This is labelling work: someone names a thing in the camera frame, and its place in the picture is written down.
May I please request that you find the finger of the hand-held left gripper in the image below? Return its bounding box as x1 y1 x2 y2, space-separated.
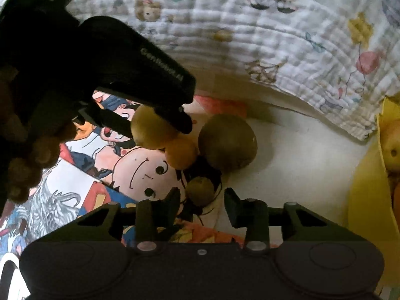
78 101 135 140
156 106 193 133

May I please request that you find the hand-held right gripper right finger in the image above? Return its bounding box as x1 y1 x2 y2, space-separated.
224 187 361 249

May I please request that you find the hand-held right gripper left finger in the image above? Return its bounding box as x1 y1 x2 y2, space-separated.
75 187 182 249

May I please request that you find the small brown longan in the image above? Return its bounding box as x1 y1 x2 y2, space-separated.
186 176 216 207

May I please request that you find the small orange kumquat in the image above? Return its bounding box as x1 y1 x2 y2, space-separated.
164 136 198 170

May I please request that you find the yellow lemon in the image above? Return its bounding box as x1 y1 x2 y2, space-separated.
130 104 179 151

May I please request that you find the brown kiwi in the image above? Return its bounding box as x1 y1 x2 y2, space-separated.
198 113 258 173

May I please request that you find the person's left hand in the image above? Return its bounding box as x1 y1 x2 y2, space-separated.
0 65 77 205

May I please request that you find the colourful anime poster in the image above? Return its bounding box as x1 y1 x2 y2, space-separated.
0 90 251 257

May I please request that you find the printed white muslin blanket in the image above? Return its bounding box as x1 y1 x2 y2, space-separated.
67 0 400 141

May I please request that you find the yellow plastic bowl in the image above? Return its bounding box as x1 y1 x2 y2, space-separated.
348 96 400 288

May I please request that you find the yellow fruit in bowl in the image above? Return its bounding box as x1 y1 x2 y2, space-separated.
379 117 400 172

